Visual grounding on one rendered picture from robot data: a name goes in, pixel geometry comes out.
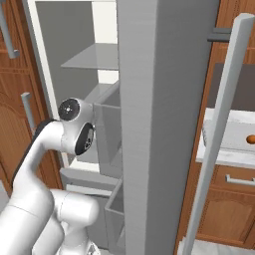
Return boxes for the grey fridge shelf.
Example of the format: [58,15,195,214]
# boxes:
[60,42,120,72]

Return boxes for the grey drawer handle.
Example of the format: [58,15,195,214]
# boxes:
[225,173,255,187]

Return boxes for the pale grey fridge door handle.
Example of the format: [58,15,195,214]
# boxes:
[181,12,255,255]

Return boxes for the wooden wall cupboard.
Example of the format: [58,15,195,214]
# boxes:
[212,0,255,65]

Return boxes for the grey fridge door bin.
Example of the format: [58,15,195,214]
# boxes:
[104,178,128,255]
[92,81,125,179]

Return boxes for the grey fridge door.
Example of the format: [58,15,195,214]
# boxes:
[116,0,222,255]

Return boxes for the grey fridge drawer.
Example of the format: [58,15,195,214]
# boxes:
[59,166,120,197]

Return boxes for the grey cupboard door handle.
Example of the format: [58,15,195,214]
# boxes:
[20,92,37,132]
[0,0,21,60]

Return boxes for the wooden cupboard door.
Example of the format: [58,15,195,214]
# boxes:
[0,68,64,197]
[0,0,38,72]
[194,194,255,249]

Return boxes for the wooden drawer front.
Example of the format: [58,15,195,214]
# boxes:
[210,163,255,197]

